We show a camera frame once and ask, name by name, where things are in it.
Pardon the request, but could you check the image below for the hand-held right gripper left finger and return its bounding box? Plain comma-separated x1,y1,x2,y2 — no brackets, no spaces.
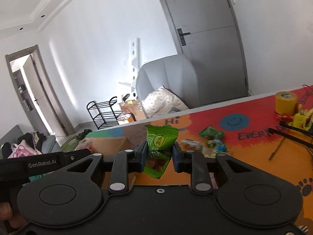
66,141,148,194

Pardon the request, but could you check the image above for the white dotted pillow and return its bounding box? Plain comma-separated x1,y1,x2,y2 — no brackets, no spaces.
142,86,190,119

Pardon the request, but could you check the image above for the green floor mat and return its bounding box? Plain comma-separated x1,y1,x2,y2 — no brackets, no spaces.
61,128,93,152

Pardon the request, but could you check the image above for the black door handle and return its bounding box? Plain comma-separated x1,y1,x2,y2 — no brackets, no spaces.
177,29,191,46

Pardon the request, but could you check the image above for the green crinkled snack packet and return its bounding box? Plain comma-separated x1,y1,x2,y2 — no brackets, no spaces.
198,126,225,140

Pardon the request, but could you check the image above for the grey doorway frame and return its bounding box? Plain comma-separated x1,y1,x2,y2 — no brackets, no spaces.
5,44,77,137

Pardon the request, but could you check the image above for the wall shelf unit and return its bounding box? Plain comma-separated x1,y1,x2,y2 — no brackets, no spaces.
12,71,35,118

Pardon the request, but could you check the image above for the yellow tape roll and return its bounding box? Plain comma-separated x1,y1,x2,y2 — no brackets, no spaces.
275,90,299,115

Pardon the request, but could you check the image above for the brown cardboard box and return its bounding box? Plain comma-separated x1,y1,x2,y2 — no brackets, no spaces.
82,135,143,157

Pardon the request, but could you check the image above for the black thin pen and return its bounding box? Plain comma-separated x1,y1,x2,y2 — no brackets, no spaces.
269,137,286,161

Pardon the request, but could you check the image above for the grey sofa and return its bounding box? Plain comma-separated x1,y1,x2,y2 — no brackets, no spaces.
0,124,61,159

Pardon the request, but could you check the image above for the grey room door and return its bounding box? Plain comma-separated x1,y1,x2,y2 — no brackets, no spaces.
153,0,248,106

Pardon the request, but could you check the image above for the yellow crumpled wrapper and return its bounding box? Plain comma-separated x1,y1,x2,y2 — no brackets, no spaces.
292,108,313,129

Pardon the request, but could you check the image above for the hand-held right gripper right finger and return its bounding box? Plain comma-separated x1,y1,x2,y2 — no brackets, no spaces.
172,142,260,194

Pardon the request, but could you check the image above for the taped cardboard box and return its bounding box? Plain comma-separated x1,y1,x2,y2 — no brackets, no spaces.
119,99,147,121

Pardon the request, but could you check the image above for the pink printed bag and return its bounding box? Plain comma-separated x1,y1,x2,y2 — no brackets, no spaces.
7,139,42,158

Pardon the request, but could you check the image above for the black rod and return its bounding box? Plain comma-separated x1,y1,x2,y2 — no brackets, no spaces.
279,121,313,137
268,127,313,148

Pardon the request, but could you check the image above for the grey open inner door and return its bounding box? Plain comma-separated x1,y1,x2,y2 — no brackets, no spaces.
31,54,70,136

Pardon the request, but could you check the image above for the grey upholstered chair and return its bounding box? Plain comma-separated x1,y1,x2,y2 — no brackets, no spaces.
136,54,203,113

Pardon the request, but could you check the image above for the bright green candy packet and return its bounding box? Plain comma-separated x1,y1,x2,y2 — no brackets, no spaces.
143,124,179,180

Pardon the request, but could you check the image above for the white board with holes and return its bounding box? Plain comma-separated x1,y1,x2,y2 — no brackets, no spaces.
119,37,141,98

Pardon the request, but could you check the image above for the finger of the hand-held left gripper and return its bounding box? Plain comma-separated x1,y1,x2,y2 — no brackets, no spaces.
62,149,92,168

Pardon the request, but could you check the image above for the clear brown snack packet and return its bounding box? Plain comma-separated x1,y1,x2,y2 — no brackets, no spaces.
182,139,203,148

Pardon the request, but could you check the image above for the colourful printed table mat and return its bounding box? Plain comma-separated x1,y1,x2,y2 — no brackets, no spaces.
61,84,313,235

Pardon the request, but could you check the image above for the person's left hand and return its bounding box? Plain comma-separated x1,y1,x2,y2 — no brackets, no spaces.
0,201,26,233

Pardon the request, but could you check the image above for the dark clothes pile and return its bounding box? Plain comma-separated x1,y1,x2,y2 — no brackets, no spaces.
18,131,48,150

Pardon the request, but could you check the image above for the black metal shoe rack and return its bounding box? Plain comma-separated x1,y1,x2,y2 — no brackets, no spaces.
86,97,123,130

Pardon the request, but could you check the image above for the green white snack packet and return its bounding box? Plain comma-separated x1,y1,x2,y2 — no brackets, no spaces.
196,139,228,157

